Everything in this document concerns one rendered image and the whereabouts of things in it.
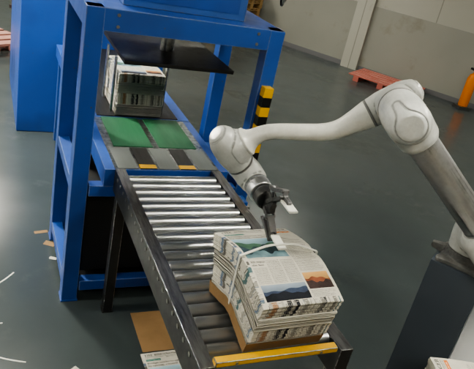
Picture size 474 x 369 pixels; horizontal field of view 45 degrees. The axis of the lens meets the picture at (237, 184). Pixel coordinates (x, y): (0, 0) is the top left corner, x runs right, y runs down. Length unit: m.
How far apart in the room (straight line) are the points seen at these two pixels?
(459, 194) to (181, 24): 1.43
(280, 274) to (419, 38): 8.47
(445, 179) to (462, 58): 8.03
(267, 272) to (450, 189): 0.64
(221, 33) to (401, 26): 7.55
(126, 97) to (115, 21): 0.97
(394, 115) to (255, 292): 0.67
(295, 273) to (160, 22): 1.34
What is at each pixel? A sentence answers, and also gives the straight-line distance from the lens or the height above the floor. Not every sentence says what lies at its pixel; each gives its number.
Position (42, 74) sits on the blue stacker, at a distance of 5.05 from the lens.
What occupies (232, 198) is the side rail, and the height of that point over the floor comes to 0.80.
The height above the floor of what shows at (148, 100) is 0.90.
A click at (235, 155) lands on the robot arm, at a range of 1.91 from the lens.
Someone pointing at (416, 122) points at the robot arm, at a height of 1.58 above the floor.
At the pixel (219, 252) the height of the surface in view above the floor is 0.97.
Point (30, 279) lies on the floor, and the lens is 3.38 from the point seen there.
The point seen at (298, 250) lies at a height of 1.06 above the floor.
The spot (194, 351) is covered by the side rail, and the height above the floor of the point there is 0.80.
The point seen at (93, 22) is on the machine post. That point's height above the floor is 1.48.
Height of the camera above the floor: 2.01
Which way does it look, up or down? 25 degrees down
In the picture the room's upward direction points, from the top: 13 degrees clockwise
